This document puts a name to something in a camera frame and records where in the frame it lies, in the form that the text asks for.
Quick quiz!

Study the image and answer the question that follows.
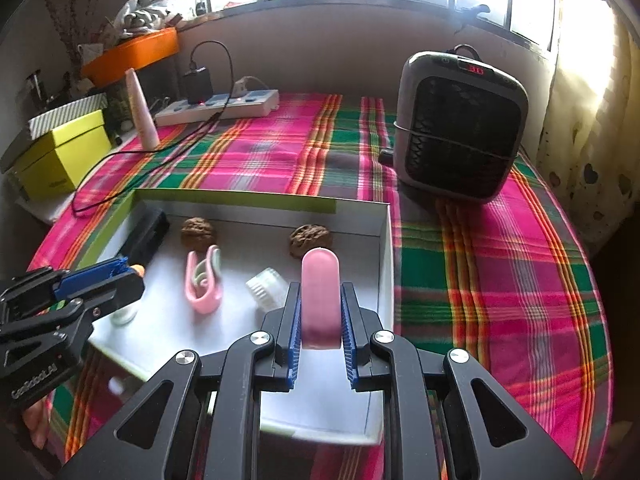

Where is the striped white box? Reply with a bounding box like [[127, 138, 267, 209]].
[[28, 93, 107, 141]]

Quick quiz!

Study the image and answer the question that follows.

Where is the green cap mushroom toy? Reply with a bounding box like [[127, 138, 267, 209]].
[[111, 304, 138, 326]]

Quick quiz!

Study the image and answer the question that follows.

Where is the pink oblong case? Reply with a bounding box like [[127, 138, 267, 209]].
[[300, 248, 342, 350]]

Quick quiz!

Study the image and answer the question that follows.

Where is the beige cosmetic tube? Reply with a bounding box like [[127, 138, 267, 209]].
[[125, 68, 160, 151]]

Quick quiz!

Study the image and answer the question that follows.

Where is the pink green plaid tablecloth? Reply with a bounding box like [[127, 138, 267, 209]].
[[32, 94, 613, 478]]

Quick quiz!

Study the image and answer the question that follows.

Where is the black charger cable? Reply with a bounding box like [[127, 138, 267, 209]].
[[70, 39, 237, 218]]

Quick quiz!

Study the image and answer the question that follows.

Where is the grey black space heater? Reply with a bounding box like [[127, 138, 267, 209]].
[[393, 44, 528, 203]]

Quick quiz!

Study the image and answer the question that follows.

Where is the floral cream curtain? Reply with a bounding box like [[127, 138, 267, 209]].
[[536, 14, 639, 254]]

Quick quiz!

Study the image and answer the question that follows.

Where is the blue cord orange charm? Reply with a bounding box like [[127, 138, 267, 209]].
[[129, 264, 145, 278]]

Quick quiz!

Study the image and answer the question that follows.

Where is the black rectangular device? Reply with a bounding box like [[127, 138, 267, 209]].
[[119, 208, 170, 268]]

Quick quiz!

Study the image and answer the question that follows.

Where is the pink clip holder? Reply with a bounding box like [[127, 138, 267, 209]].
[[184, 245, 224, 315]]

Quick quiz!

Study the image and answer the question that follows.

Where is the orange tray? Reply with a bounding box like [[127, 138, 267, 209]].
[[80, 27, 180, 89]]

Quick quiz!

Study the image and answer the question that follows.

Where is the yellow box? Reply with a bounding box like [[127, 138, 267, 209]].
[[1, 110, 111, 200]]

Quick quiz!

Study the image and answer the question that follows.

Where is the brown walnut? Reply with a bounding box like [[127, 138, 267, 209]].
[[180, 217, 217, 252], [288, 224, 333, 259]]

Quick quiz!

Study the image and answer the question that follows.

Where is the white power strip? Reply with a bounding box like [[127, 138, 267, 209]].
[[155, 90, 280, 127]]

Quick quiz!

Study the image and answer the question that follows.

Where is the white green cardboard tray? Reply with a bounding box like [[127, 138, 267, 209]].
[[78, 188, 394, 445]]

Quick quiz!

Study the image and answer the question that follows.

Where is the person hand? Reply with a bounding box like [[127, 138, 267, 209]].
[[23, 398, 51, 450]]

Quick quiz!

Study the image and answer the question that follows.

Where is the black charger adapter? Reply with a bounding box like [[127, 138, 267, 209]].
[[183, 62, 214, 105]]

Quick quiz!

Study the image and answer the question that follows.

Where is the white round jar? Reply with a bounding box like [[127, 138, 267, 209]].
[[245, 268, 288, 312]]

